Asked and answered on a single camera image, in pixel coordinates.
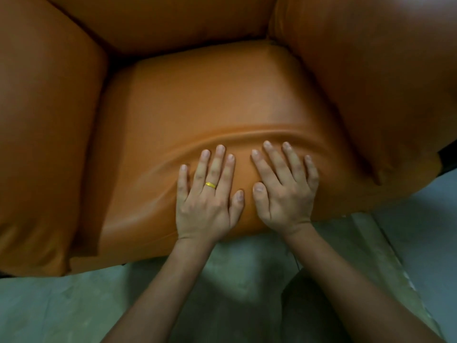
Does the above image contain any orange leather seat cushion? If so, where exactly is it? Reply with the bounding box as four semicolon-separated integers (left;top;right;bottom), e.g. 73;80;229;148
70;41;379;273

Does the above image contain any person's left forearm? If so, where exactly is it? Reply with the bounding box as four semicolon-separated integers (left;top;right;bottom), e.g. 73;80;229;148
101;237;216;343

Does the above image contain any person's left hand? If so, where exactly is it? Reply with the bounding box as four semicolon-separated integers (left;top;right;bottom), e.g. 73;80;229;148
176;144;245;244

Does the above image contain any person's right hand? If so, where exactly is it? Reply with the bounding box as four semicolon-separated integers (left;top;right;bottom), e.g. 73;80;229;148
251;141;319;235

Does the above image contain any person's right forearm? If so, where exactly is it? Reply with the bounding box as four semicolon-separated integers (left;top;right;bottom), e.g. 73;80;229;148
282;223;445;343

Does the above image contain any orange leather armchair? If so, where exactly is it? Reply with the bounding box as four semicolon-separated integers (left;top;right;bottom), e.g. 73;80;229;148
0;0;457;277

